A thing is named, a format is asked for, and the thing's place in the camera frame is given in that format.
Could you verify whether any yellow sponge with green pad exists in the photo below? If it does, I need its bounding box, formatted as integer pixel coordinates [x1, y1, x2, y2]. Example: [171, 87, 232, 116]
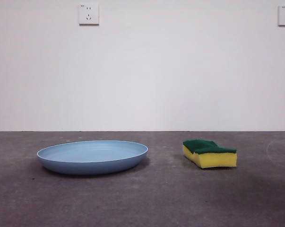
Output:
[182, 139, 238, 170]

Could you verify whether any blue round plate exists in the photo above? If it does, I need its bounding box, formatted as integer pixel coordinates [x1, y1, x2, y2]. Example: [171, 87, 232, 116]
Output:
[36, 140, 149, 176]

